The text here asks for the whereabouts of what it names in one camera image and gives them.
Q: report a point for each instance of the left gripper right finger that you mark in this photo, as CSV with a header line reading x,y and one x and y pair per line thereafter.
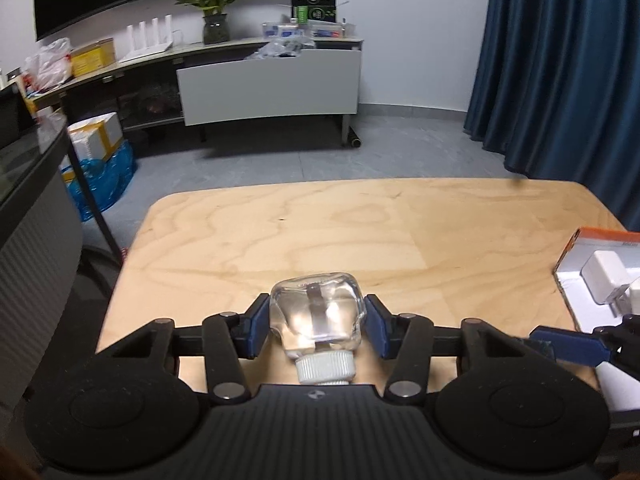
x,y
406,340

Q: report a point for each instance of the white charger in tray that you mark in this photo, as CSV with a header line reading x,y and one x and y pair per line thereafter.
x,y
609,282

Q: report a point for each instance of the white yellow carton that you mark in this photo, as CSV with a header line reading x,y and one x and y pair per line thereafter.
x,y
96,138

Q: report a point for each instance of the clear glass refill bottle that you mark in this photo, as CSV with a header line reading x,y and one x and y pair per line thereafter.
x,y
318,320

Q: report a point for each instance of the dark blue curtain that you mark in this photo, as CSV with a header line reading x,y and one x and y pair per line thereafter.
x,y
556,93

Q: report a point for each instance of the yellow cardboard box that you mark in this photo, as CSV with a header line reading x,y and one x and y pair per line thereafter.
x,y
92,57

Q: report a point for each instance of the orange white tray box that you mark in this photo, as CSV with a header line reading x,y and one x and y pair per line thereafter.
x,y
586,313

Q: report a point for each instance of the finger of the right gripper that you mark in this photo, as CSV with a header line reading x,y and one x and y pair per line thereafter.
x,y
573,347

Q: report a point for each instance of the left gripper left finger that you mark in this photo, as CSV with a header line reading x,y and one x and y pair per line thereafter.
x,y
228,338

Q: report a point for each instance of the black green product box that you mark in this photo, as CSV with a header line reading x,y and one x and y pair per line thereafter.
x,y
314,10

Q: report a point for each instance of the white router with antennas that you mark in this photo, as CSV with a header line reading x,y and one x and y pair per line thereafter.
x,y
142,43

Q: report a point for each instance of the white red plastic bag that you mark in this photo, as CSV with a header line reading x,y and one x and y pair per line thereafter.
x,y
50,66

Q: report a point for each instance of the blue plastic bag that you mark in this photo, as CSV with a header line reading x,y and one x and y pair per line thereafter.
x,y
107,180

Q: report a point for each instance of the clutter on cabinet top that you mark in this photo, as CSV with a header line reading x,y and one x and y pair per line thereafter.
x,y
287,40

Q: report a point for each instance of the white tv cabinet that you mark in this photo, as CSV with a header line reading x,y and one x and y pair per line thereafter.
x,y
199,85

